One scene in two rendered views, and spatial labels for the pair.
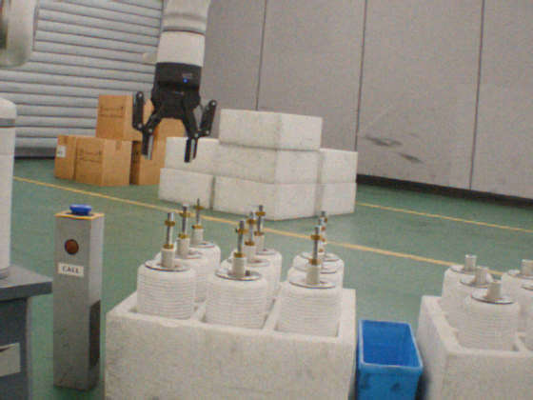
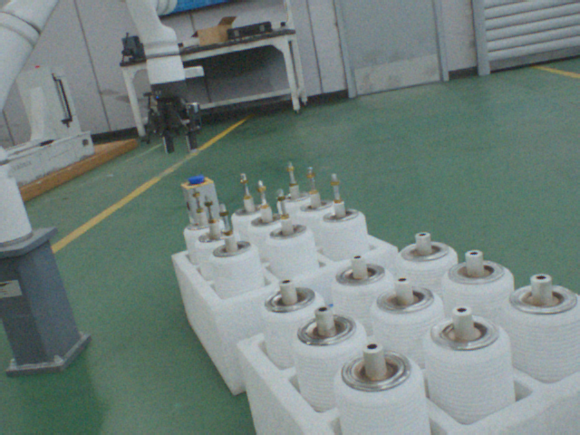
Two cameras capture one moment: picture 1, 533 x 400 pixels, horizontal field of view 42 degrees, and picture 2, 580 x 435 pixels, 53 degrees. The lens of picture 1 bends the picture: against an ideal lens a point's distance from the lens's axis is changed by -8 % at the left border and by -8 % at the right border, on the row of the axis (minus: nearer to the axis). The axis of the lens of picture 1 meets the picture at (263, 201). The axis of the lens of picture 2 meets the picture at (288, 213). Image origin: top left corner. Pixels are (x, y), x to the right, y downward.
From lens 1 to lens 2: 1.34 m
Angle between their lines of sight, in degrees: 64
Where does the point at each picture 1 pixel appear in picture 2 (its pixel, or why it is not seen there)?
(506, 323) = (271, 333)
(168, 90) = (162, 102)
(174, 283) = (189, 238)
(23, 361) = (23, 289)
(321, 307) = (216, 272)
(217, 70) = not seen: outside the picture
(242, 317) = (204, 269)
